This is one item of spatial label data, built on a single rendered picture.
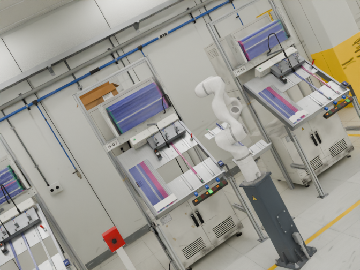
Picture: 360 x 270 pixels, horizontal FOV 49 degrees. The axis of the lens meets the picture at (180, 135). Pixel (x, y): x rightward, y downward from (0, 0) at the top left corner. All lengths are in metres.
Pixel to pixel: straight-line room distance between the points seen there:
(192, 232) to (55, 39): 2.88
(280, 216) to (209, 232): 0.96
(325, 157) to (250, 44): 1.36
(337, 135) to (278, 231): 1.64
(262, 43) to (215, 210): 1.71
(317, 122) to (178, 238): 1.79
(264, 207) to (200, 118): 2.67
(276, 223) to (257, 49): 1.84
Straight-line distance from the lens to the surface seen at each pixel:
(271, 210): 2.95
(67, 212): 5.15
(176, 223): 3.64
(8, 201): 3.64
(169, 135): 3.57
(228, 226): 3.82
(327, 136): 4.27
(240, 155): 2.83
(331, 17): 5.94
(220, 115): 2.83
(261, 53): 4.10
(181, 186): 3.35
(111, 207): 5.18
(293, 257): 3.12
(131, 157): 3.57
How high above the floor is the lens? 1.67
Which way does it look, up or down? 9 degrees down
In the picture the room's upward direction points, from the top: 29 degrees counter-clockwise
